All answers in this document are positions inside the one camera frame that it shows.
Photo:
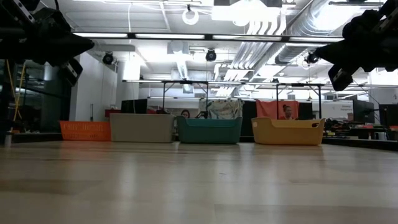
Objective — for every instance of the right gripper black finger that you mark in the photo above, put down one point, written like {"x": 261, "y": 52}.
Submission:
{"x": 340, "y": 77}
{"x": 339, "y": 53}

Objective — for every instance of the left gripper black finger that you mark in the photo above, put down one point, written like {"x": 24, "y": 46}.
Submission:
{"x": 71, "y": 71}
{"x": 71, "y": 46}

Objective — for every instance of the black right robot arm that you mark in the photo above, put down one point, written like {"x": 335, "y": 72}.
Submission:
{"x": 390, "y": 12}

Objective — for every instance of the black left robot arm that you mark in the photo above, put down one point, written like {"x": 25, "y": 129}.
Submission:
{"x": 14, "y": 12}

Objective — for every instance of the black background robot arm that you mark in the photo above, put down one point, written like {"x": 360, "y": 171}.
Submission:
{"x": 202, "y": 115}

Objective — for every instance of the black ceiling spotlight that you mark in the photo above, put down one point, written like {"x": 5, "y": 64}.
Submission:
{"x": 108, "y": 58}
{"x": 311, "y": 58}
{"x": 211, "y": 56}

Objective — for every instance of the white sign board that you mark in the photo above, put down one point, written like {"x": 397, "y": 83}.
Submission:
{"x": 337, "y": 109}

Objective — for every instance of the black monitor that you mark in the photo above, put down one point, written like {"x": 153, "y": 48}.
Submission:
{"x": 133, "y": 106}
{"x": 362, "y": 112}
{"x": 388, "y": 115}

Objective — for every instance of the black ceiling track fixture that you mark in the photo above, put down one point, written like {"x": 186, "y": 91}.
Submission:
{"x": 354, "y": 3}

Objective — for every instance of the red box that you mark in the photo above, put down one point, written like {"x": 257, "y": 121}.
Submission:
{"x": 112, "y": 113}

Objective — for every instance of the orange mesh basket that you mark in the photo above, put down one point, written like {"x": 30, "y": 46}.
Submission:
{"x": 84, "y": 130}

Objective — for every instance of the person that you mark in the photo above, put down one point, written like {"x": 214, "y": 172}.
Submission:
{"x": 287, "y": 112}
{"x": 185, "y": 114}

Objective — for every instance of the yellow plastic bin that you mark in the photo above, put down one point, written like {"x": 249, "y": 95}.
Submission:
{"x": 287, "y": 133}

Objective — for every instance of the orange cloth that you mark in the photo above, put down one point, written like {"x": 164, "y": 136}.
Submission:
{"x": 267, "y": 109}

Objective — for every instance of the grey plastic bin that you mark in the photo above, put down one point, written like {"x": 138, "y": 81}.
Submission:
{"x": 141, "y": 128}

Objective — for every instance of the black beam with light strips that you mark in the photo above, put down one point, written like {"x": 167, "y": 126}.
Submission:
{"x": 171, "y": 36}

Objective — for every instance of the white patterned cloth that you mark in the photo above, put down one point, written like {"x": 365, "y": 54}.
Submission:
{"x": 220, "y": 109}

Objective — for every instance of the green plastic bin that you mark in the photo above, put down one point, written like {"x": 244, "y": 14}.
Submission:
{"x": 208, "y": 132}

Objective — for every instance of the black background rig frame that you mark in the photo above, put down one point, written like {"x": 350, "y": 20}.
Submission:
{"x": 186, "y": 82}
{"x": 298, "y": 84}

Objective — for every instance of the grey cylinder post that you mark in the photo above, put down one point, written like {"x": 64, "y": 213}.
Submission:
{"x": 8, "y": 140}

